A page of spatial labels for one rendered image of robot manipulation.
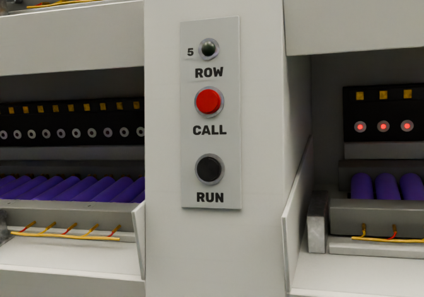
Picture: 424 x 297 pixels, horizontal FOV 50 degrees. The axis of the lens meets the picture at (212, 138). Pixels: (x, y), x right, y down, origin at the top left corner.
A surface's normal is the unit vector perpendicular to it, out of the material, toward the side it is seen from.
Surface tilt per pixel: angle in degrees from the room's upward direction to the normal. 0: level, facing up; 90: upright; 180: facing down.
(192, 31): 90
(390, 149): 106
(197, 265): 90
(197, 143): 90
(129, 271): 16
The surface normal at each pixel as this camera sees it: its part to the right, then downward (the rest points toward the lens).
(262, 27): -0.30, -0.02
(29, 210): -0.29, 0.26
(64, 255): -0.09, -0.97
